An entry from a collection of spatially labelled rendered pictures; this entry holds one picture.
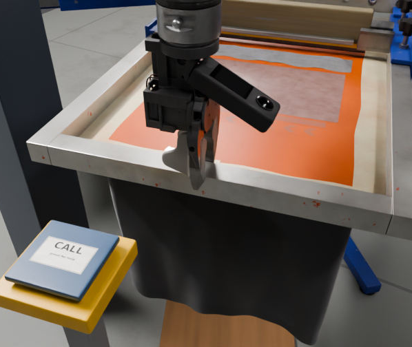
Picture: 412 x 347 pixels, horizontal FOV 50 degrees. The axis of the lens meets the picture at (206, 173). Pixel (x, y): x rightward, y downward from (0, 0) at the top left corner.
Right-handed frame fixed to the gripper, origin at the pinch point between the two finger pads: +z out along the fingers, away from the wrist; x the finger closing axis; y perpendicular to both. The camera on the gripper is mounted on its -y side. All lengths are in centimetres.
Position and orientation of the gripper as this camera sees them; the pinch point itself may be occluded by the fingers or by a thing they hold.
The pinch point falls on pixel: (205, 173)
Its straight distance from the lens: 64.8
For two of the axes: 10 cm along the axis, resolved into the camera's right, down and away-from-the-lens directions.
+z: 0.0, 7.9, 6.1
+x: -3.1, 5.8, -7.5
